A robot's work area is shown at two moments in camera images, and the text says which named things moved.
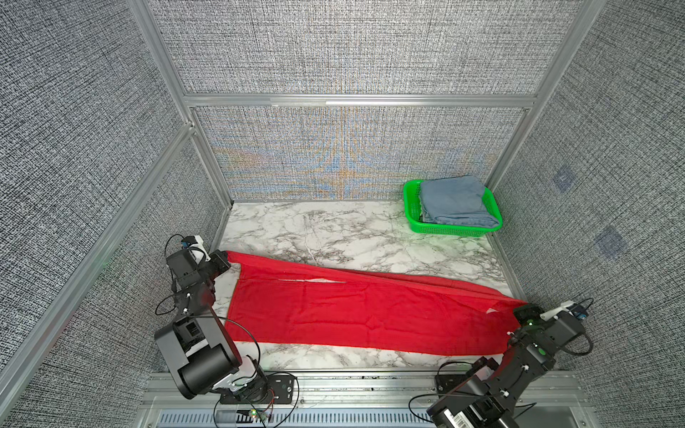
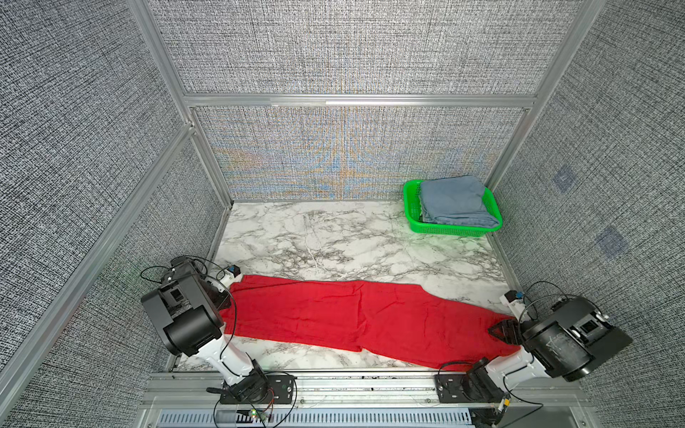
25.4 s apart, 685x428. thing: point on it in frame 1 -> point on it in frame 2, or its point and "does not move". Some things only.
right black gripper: [532, 310] -> [509, 330]
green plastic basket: [415, 216] does not move
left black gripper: [218, 259] -> [220, 298]
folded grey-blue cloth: [456, 200] does not move
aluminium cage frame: [31, 358] does not move
